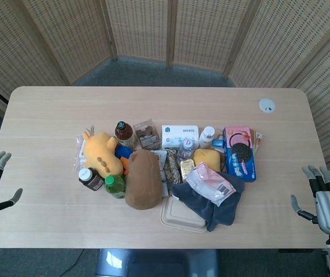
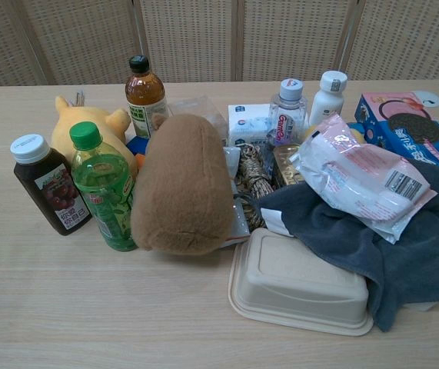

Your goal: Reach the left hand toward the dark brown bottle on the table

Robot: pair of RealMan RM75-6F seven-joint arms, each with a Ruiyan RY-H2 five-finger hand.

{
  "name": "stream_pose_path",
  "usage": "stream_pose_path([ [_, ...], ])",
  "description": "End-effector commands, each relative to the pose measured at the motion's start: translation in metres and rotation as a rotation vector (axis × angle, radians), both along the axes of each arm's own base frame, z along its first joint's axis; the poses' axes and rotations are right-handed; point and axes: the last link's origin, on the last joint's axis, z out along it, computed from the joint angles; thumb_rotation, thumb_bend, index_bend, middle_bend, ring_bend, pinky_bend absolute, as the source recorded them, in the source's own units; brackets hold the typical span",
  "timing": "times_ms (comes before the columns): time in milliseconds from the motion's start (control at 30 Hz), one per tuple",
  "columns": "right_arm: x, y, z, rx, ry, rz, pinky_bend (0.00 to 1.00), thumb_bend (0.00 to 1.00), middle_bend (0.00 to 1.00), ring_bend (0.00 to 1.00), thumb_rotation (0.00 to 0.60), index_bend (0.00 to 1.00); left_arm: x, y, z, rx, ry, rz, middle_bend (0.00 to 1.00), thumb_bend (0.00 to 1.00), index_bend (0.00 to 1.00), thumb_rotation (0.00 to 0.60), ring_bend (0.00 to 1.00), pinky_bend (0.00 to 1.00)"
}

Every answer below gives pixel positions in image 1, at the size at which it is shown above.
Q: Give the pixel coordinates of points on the small clear water bottle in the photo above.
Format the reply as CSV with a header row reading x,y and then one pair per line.
x,y
185,148

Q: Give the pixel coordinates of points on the blue Oreo cookie box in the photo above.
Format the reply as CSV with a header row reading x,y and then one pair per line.
x,y
240,153

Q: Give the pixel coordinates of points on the clear plastic packet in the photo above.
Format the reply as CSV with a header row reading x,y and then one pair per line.
x,y
80,150

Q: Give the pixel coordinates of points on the brown tea bottle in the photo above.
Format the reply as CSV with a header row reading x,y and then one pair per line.
x,y
123,134

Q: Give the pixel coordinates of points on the orange and white snack packet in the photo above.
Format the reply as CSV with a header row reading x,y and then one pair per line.
x,y
257,140

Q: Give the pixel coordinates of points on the brown plush toy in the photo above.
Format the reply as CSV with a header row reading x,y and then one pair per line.
x,y
143,179

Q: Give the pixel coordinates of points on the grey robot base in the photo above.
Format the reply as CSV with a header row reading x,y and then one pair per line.
x,y
156,262

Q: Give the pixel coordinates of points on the dark jar white lid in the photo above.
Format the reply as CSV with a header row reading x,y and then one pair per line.
x,y
90,179

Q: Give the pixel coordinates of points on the beige lunch box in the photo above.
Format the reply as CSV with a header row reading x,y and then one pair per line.
x,y
179,215

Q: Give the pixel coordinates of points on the pink and white plastic bag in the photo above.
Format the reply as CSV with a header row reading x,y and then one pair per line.
x,y
209,183

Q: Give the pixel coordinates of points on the clear box of brown snacks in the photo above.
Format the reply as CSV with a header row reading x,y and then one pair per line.
x,y
146,134

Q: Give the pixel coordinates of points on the yellow sponge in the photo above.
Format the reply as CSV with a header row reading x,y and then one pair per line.
x,y
208,157

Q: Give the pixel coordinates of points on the bamboo folding screen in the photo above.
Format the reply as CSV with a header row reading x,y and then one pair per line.
x,y
164,34

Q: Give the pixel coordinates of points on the green bottle with green cap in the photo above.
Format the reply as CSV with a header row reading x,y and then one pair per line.
x,y
115,187

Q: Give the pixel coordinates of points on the yellow plush toy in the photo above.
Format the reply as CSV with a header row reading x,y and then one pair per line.
x,y
101,153

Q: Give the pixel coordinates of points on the small blue box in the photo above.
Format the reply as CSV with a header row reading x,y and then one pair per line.
x,y
218,142

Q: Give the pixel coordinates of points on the dark blue cloth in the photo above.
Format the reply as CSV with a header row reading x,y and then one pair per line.
x,y
222,210

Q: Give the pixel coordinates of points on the tiger striped fabric item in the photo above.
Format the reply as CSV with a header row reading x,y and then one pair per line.
x,y
171,167

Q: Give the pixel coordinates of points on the blue and orange toy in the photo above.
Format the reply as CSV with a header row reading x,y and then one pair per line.
x,y
123,154

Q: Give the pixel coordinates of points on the gold foil pack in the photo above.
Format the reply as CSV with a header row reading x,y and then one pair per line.
x,y
187,168

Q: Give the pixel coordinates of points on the white and blue box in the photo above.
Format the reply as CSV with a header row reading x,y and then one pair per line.
x,y
179,134

